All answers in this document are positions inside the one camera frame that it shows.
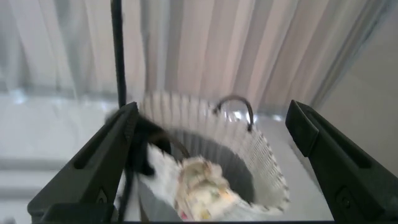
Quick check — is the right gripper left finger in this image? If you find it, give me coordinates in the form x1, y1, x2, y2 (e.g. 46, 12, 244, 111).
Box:
27, 101, 140, 223

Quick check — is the white curtain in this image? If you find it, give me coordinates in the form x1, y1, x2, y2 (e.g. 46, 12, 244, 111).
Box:
0, 0, 393, 110

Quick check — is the black clothes rack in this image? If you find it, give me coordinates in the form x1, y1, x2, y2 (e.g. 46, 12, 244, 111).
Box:
109, 0, 127, 108

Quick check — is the black garment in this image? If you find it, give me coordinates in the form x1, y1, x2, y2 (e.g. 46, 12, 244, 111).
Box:
104, 108, 191, 222

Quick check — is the cream printed garment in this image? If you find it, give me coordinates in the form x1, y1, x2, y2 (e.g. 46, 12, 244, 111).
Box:
174, 156, 253, 222

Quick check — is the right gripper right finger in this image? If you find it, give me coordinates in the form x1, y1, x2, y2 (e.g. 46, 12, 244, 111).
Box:
285, 99, 398, 223

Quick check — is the white laundry basket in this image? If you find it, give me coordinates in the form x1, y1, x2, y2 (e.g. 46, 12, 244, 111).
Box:
124, 91, 291, 222

